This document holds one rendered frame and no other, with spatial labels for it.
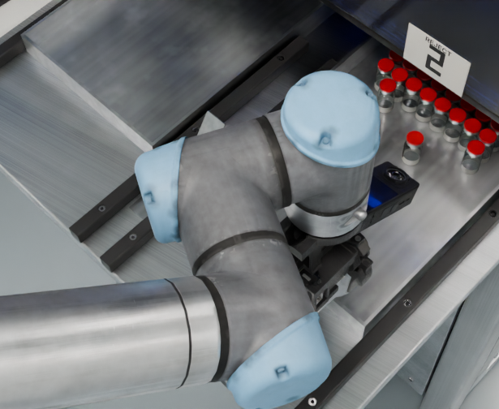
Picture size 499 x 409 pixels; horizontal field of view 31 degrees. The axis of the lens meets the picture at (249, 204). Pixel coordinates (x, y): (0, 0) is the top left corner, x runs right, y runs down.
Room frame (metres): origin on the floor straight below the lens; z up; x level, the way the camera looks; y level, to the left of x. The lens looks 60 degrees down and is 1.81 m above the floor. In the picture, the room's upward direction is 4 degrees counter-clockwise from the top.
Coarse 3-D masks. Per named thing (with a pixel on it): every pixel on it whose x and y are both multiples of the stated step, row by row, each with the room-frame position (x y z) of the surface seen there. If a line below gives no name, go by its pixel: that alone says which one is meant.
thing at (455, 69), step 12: (408, 36) 0.65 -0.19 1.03; (420, 36) 0.64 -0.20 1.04; (408, 48) 0.65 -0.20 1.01; (420, 48) 0.64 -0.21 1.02; (444, 48) 0.62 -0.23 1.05; (408, 60) 0.65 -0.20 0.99; (420, 60) 0.64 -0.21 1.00; (456, 60) 0.60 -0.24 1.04; (432, 72) 0.62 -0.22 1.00; (444, 72) 0.61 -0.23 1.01; (456, 72) 0.60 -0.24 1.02; (444, 84) 0.61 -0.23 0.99; (456, 84) 0.60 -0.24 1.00
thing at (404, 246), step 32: (352, 64) 0.73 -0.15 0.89; (384, 128) 0.63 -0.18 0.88; (416, 128) 0.63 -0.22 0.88; (384, 160) 0.58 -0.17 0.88; (448, 160) 0.58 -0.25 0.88; (416, 192) 0.53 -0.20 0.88; (448, 192) 0.53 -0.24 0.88; (480, 192) 0.53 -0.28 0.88; (384, 224) 0.49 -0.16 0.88; (416, 224) 0.49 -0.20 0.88; (448, 224) 0.49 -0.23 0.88; (384, 256) 0.45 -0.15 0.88; (416, 256) 0.45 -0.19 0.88; (384, 288) 0.41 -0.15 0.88; (352, 320) 0.37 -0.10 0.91
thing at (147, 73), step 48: (96, 0) 0.88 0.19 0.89; (144, 0) 0.88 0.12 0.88; (192, 0) 0.87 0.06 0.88; (240, 0) 0.86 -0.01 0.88; (288, 0) 0.86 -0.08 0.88; (48, 48) 0.81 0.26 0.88; (96, 48) 0.80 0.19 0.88; (144, 48) 0.79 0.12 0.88; (192, 48) 0.79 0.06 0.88; (240, 48) 0.78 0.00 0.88; (96, 96) 0.69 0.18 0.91; (144, 96) 0.71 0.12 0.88; (192, 96) 0.71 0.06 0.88; (144, 144) 0.62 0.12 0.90
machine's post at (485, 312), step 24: (480, 288) 0.51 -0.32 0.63; (480, 312) 0.50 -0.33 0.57; (456, 336) 0.51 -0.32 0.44; (480, 336) 0.49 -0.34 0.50; (456, 360) 0.50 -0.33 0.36; (480, 360) 0.49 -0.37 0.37; (432, 384) 0.52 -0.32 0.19; (456, 384) 0.49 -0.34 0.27; (432, 408) 0.50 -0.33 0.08; (456, 408) 0.50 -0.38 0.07
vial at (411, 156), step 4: (404, 144) 0.58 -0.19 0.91; (408, 144) 0.58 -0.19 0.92; (420, 144) 0.58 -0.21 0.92; (408, 148) 0.58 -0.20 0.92; (412, 148) 0.58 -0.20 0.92; (416, 148) 0.58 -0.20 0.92; (420, 148) 0.58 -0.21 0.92; (404, 152) 0.58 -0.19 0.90; (408, 152) 0.58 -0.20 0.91; (412, 152) 0.57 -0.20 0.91; (416, 152) 0.57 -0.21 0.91; (420, 152) 0.58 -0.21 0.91; (404, 156) 0.58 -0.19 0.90; (408, 156) 0.57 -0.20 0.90; (412, 156) 0.57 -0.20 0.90; (416, 156) 0.57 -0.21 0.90; (404, 160) 0.58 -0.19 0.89; (408, 160) 0.57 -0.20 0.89; (412, 160) 0.57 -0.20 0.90; (416, 160) 0.57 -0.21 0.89; (408, 164) 0.57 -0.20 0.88; (412, 164) 0.57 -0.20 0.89
